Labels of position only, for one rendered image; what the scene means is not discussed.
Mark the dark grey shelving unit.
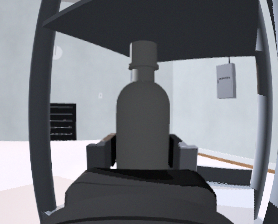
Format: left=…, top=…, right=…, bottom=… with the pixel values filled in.
left=28, top=0, right=273, bottom=224

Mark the grey bottle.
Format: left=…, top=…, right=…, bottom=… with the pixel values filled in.
left=116, top=40, right=170, bottom=170

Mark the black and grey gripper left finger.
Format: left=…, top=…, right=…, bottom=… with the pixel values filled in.
left=86, top=133, right=116, bottom=169

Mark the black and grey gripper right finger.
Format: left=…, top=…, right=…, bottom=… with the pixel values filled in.
left=168, top=134, right=198, bottom=172

